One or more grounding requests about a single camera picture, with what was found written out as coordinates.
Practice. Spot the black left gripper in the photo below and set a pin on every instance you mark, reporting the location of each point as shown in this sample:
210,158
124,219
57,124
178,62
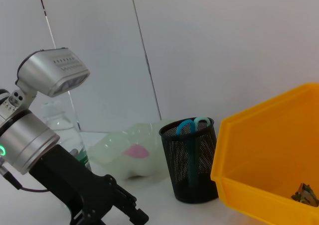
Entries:
64,177

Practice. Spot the pink peach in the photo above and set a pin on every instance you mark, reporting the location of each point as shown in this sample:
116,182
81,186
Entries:
137,151

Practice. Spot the clear green-label water bottle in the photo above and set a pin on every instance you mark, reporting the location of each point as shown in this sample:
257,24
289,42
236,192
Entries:
64,133

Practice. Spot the blue teal scissors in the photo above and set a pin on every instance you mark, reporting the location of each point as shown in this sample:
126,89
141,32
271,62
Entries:
185,128

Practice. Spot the green plastic wrapper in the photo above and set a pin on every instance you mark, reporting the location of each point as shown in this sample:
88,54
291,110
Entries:
305,195

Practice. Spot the pale green glass fruit plate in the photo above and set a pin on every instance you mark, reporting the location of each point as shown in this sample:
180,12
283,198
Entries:
112,150

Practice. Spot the black mesh pen holder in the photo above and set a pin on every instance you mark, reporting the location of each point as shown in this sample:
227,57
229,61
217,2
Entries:
199,185

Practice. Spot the yellow plastic bin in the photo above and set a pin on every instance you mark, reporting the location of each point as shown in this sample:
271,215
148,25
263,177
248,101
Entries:
269,140

